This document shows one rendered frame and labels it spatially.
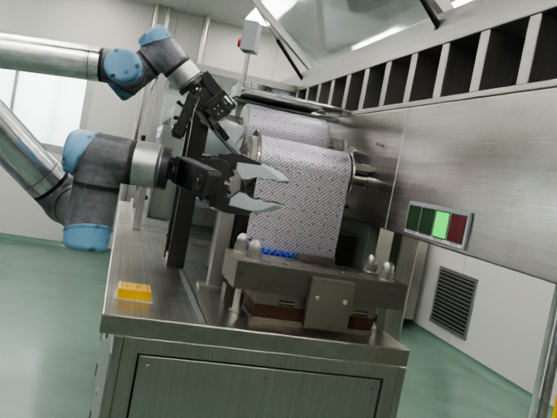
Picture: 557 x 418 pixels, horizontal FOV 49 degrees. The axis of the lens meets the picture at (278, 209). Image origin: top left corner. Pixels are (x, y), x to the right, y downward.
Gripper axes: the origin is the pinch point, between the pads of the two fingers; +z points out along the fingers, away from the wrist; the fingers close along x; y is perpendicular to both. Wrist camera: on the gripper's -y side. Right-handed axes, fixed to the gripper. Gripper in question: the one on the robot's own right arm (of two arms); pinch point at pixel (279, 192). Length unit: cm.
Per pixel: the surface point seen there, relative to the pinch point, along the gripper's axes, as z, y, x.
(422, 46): 32, 45, -36
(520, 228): 38.7, -7.9, -2.7
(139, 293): -21.7, 28.0, 30.1
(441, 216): 34.7, 15.7, 0.0
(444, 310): 217, 404, 119
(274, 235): 6.7, 46.4, 15.6
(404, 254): 47, 65, 17
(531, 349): 234, 289, 106
